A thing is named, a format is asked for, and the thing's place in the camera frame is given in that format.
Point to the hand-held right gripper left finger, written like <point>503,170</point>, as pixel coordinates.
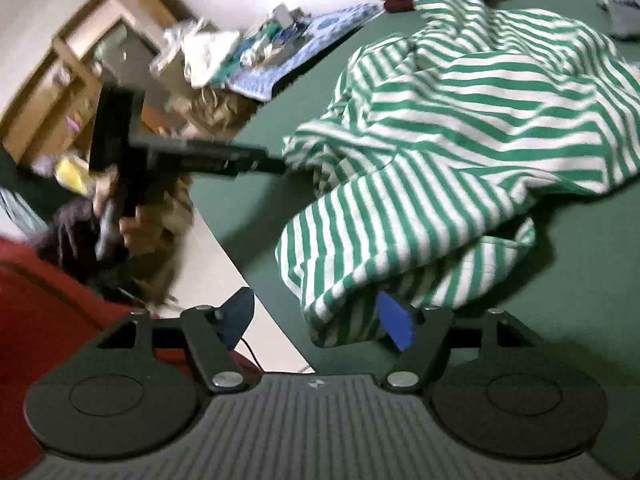
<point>237,317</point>

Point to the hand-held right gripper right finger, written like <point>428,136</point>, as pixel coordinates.
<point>395,322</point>

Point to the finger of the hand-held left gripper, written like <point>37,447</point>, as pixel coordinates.
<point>260,162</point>

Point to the green white striped shirt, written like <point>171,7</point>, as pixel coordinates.
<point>450,135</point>

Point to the yellow packet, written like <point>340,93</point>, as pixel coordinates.
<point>70,172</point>

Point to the wooden shelf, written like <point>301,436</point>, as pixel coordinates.
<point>60,60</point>

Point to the dark cloth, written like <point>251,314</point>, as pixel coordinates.
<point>70,245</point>

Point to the teal green cloth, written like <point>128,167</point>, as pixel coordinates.
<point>265,35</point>

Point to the blue patterned cloth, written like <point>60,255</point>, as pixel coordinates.
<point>320,27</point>

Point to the red cloth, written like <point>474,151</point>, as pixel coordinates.
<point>40,310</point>

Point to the grey striped knit sweater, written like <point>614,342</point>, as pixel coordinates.
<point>622,12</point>

